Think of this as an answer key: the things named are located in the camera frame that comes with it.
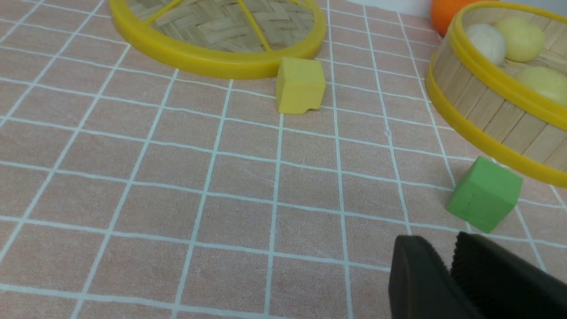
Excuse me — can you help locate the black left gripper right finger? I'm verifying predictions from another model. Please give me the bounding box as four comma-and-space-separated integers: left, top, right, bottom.
451, 232, 567, 319

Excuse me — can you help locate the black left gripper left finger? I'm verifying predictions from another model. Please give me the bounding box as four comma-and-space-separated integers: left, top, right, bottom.
388, 235, 483, 319

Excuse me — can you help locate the bamboo steamer lid yellow rim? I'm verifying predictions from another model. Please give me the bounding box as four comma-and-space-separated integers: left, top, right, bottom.
108, 0, 327, 80

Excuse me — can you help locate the yellow bun bottom edge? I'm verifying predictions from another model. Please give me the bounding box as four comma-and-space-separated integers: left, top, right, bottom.
515, 66, 567, 105

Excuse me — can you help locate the orange fruit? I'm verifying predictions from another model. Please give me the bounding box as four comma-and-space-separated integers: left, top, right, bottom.
430, 0, 484, 38

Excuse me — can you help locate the white bun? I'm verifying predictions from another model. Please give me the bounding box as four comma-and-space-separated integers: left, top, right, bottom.
465, 23, 508, 66

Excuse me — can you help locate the bamboo steamer tray yellow rim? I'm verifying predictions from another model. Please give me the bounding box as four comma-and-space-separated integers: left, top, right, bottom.
425, 1, 567, 188

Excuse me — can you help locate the yellow foam block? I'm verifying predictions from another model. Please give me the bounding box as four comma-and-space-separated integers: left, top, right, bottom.
276, 57, 326, 115

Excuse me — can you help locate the pink checkered tablecloth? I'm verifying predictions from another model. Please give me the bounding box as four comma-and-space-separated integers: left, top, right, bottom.
0, 0, 567, 319

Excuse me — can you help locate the green foam cube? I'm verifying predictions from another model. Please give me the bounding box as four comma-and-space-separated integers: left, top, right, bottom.
446, 156, 523, 233

